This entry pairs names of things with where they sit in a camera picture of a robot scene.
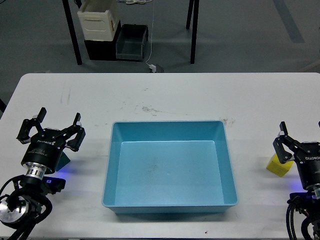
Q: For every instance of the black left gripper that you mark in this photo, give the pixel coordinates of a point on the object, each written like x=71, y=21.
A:
x=46, y=146

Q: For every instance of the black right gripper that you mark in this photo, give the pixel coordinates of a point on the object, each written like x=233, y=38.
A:
x=306, y=156

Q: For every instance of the green wooden block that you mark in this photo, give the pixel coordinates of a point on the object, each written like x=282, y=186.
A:
x=63, y=161

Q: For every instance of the yellow wooden block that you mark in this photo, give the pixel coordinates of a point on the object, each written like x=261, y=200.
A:
x=277, y=168

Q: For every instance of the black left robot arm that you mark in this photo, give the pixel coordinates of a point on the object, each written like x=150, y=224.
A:
x=28, y=204

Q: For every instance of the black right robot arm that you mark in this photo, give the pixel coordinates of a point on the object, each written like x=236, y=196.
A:
x=308, y=204

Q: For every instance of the black box under crate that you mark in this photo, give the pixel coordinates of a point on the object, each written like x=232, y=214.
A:
x=103, y=50

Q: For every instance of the light blue plastic tray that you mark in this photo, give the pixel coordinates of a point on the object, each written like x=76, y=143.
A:
x=160, y=167

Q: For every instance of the cream plastic crate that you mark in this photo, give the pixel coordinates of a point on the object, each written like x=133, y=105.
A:
x=99, y=19

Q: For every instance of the dark grey storage bin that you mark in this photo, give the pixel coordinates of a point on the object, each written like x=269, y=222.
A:
x=131, y=42

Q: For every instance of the white power adapter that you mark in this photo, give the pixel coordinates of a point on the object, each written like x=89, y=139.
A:
x=152, y=68

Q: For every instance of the black table leg left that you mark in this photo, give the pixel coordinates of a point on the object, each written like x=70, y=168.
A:
x=72, y=32

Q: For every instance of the black table leg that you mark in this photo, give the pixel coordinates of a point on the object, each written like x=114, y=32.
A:
x=72, y=32
x=192, y=21

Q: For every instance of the black table leg right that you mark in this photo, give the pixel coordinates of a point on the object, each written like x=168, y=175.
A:
x=192, y=21

